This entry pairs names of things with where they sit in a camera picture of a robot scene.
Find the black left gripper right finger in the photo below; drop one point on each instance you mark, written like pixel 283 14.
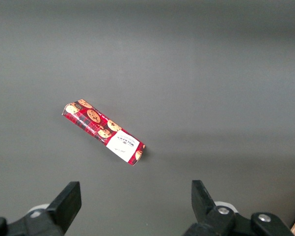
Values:
pixel 206 214

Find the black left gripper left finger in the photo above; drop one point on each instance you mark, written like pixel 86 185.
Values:
pixel 61 209

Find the red tartan cookie box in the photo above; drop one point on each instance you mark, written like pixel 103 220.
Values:
pixel 100 123

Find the dark grey table mat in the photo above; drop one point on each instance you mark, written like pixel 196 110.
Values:
pixel 186 98

